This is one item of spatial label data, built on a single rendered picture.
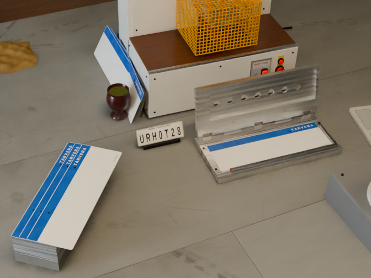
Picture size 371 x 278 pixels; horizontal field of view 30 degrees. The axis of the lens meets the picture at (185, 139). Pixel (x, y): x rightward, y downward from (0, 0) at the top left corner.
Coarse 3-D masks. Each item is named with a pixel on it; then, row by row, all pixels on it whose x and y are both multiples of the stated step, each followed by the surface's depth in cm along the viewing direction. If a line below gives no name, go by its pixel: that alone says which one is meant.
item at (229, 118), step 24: (288, 72) 226; (312, 72) 231; (216, 96) 222; (240, 96) 225; (264, 96) 229; (288, 96) 232; (312, 96) 236; (216, 120) 225; (240, 120) 228; (264, 120) 232; (288, 120) 236
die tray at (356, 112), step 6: (354, 108) 245; (360, 108) 246; (366, 108) 246; (354, 114) 243; (360, 114) 243; (366, 114) 243; (354, 120) 242; (360, 120) 240; (366, 120) 240; (360, 126) 238; (366, 126) 238; (366, 132) 235
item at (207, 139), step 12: (300, 120) 238; (312, 120) 237; (240, 132) 232; (252, 132) 231; (264, 132) 232; (204, 144) 226; (204, 156) 223; (300, 156) 223; (312, 156) 224; (324, 156) 226; (252, 168) 218; (264, 168) 219; (276, 168) 221; (216, 180) 216; (228, 180) 216
